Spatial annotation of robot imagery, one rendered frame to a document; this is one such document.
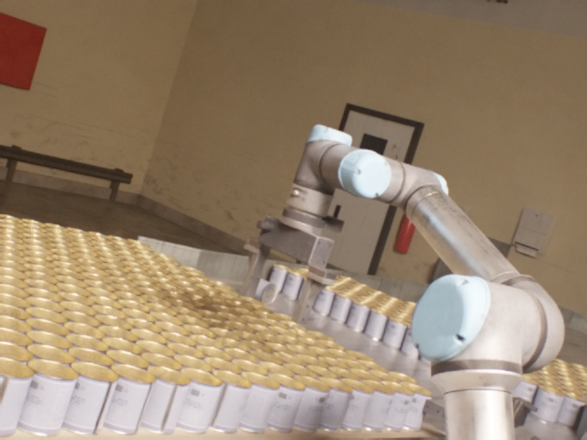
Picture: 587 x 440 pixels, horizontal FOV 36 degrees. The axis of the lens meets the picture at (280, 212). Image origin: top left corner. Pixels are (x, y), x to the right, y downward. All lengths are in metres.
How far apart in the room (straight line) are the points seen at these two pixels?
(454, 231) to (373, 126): 8.91
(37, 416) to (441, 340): 0.53
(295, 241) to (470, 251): 0.32
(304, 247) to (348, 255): 8.70
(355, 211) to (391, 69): 1.65
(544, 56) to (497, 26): 0.66
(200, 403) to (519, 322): 0.50
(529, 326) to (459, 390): 0.13
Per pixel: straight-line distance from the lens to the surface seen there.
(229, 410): 1.46
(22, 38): 11.31
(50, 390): 1.23
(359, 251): 10.17
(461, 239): 1.43
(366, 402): 1.73
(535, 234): 9.02
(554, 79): 9.40
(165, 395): 1.36
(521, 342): 1.23
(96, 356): 1.39
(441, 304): 1.20
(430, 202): 1.50
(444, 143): 9.83
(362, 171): 1.46
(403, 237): 9.71
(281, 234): 1.59
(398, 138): 10.10
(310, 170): 1.56
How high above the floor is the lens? 1.58
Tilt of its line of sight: 5 degrees down
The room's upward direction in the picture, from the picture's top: 17 degrees clockwise
